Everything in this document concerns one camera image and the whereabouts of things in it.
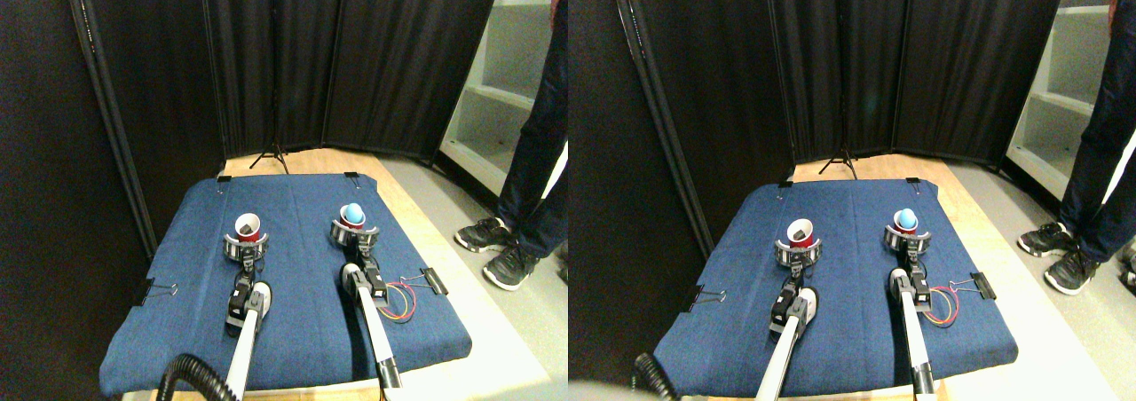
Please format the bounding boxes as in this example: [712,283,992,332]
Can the white shelf unit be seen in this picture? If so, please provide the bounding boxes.
[439,0,556,194]
[1006,6,1112,200]

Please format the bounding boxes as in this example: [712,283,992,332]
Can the dark blue cloth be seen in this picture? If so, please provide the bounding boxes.
[652,177,1019,398]
[99,171,473,398]

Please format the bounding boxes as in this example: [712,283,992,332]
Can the black curtain stand foot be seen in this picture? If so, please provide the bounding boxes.
[249,142,290,175]
[817,147,859,179]

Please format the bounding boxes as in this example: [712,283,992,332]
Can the person's legs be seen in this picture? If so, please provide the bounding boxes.
[1018,0,1136,296]
[455,0,568,292]

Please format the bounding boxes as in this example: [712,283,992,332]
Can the black curtain stand pole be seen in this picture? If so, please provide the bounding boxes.
[64,0,159,262]
[609,0,716,260]

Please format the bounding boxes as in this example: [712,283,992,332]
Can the yellow wire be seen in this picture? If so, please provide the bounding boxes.
[926,287,956,326]
[382,286,413,322]

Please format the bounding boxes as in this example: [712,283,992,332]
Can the red wire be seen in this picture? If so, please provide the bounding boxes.
[382,280,418,324]
[926,282,961,328]

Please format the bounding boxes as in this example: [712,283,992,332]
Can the black ribbed hose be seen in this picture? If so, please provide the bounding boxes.
[632,354,676,401]
[157,354,234,401]

